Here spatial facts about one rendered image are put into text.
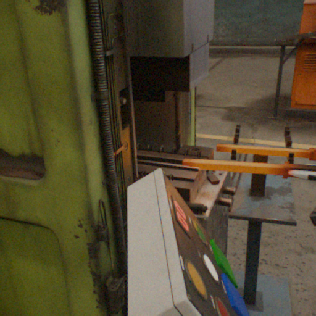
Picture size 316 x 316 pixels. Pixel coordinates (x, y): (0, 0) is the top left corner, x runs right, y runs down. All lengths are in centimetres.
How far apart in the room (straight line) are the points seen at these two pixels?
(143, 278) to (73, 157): 37
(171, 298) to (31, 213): 56
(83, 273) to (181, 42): 61
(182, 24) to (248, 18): 790
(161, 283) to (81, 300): 58
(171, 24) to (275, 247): 185
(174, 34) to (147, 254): 54
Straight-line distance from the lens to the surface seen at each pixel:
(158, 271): 51
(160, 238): 55
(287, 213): 163
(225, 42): 894
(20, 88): 90
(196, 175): 115
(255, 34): 880
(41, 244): 110
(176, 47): 92
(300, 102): 479
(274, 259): 243
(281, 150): 150
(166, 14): 91
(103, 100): 81
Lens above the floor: 153
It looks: 25 degrees down
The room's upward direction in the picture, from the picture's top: 3 degrees counter-clockwise
